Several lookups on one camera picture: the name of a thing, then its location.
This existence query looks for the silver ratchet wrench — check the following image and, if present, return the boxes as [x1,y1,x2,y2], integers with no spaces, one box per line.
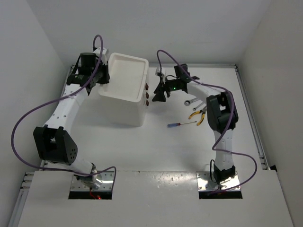
[184,98,198,106]

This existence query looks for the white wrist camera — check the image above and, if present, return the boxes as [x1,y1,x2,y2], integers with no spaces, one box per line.
[93,47,109,65]
[155,67,166,79]

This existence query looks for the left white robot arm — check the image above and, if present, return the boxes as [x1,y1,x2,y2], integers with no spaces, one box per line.
[33,48,109,189]

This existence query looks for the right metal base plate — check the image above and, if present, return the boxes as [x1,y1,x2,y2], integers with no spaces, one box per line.
[196,171,242,192]

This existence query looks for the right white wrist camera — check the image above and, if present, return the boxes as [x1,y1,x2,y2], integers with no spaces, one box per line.
[155,67,166,79]

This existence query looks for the yellow handled pliers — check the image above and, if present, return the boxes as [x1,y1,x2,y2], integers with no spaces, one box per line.
[188,106,207,126]

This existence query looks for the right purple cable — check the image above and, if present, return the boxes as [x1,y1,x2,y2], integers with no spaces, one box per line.
[156,49,258,194]

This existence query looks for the white drawer cabinet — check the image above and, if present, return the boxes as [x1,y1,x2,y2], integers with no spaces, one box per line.
[98,52,149,127]

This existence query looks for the purple cable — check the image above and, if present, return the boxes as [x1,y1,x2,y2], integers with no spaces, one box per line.
[11,34,117,177]
[156,49,258,194]

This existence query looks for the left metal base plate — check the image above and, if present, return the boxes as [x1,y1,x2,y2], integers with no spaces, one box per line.
[70,171,115,192]

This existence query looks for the blue handled screwdriver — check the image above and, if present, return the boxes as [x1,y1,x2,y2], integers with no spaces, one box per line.
[167,121,196,128]

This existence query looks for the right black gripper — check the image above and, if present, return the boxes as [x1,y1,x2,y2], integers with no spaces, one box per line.
[153,77,181,102]

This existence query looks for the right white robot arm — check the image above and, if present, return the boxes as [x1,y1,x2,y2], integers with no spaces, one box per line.
[152,64,239,183]

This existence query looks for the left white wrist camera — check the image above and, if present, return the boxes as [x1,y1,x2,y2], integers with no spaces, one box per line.
[93,47,109,65]

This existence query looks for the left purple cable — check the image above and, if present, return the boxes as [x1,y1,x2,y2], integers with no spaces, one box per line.
[11,34,117,177]

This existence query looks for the small silver wrench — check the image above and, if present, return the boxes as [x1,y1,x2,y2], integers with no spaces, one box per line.
[193,102,204,111]

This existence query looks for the metal base plate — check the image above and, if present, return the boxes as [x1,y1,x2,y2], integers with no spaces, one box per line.
[70,171,115,192]
[196,171,242,192]

